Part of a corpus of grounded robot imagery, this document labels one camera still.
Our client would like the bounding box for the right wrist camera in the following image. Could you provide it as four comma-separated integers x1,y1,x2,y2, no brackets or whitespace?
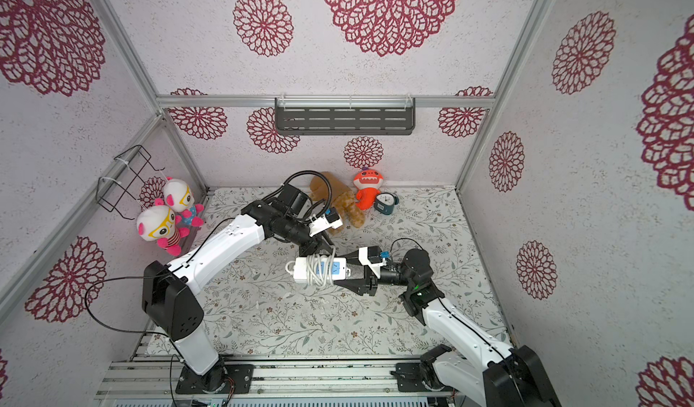
358,246,390,268

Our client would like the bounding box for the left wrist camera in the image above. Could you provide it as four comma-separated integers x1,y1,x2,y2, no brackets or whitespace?
309,207,343,237

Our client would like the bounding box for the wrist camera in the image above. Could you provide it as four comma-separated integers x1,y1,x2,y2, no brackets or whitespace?
358,246,390,268
309,207,343,237

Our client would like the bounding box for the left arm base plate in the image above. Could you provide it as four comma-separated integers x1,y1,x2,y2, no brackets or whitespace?
175,365,255,395

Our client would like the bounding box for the upper pink white plush doll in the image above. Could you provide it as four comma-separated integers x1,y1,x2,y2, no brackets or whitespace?
163,177,204,227

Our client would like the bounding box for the white power strip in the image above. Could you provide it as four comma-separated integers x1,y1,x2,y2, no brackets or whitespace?
285,255,351,287

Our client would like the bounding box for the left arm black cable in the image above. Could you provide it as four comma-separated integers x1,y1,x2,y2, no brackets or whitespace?
83,169,333,407

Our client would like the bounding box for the lower pink white plush doll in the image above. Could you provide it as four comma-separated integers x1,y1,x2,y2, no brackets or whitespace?
136,198,184,257

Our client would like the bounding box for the grey wall shelf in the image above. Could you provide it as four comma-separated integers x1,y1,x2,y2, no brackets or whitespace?
274,97,416,136

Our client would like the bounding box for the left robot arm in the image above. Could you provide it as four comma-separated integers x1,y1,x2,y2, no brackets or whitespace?
142,200,342,376

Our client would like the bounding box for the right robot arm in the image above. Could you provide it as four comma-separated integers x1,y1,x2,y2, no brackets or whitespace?
335,246,560,406

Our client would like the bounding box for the black wire basket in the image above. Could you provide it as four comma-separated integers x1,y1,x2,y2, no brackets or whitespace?
94,144,167,221

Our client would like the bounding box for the pink white plush doll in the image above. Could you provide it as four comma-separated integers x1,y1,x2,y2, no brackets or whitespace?
136,198,184,257
163,177,204,227

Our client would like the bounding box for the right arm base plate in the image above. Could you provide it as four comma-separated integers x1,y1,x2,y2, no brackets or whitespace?
390,362,454,393

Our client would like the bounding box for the teal alarm clock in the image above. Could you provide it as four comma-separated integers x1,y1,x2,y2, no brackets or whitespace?
373,192,399,215

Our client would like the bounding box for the red shark plush toy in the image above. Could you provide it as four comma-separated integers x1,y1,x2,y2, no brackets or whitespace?
352,170,384,211

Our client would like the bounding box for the brown plush toy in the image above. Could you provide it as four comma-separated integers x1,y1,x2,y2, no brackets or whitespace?
310,172,366,234

